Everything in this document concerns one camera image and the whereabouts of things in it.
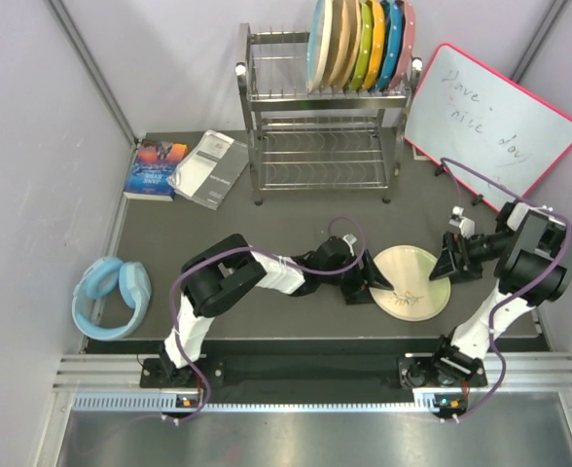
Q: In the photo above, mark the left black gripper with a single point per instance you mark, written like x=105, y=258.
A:
x=362, y=278

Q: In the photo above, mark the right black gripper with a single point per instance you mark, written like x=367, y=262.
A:
x=464, y=269

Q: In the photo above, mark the cream green plate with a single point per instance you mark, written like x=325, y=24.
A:
x=414, y=298

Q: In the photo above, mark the beige bird plate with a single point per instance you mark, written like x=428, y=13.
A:
x=355, y=29
x=339, y=38

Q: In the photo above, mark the white blue leaf plate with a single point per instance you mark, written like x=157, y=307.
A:
x=318, y=45

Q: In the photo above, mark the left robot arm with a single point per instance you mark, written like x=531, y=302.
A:
x=215, y=280

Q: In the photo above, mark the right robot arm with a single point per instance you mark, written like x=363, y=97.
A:
x=533, y=255

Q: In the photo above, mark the steel two-tier dish rack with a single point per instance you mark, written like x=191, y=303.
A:
x=323, y=140

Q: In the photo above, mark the pink framed whiteboard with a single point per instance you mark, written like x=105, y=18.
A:
x=503, y=138

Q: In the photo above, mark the pink polka dot plate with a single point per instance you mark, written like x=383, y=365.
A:
x=408, y=37

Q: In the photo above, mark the grey white booklet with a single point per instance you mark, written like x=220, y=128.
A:
x=207, y=174

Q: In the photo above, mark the blue polka dot plate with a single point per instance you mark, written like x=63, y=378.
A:
x=394, y=22

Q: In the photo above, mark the blue orange paperback book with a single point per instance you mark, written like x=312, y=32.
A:
x=154, y=162

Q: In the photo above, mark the green polka dot plate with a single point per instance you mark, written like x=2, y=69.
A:
x=365, y=45

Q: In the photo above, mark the yellow polka dot plate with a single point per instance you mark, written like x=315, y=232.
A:
x=377, y=47

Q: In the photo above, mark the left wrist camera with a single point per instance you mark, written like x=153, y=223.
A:
x=350, y=240

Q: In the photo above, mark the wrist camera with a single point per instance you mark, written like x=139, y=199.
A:
x=465, y=225
x=350, y=240

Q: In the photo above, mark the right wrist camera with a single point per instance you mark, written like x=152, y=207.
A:
x=465, y=225

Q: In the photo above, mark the grey slotted cable duct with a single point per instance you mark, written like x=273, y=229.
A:
x=188, y=403

